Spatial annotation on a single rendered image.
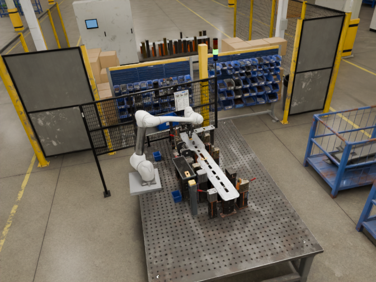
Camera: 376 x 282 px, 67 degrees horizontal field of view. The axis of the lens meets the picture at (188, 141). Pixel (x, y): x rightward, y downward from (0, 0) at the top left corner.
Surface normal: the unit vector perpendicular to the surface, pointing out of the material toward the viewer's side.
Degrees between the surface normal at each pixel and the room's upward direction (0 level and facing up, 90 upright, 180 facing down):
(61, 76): 90
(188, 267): 0
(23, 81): 90
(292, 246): 0
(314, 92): 90
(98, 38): 90
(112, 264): 0
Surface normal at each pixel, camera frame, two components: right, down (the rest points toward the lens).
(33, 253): -0.07, -0.83
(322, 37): 0.25, 0.52
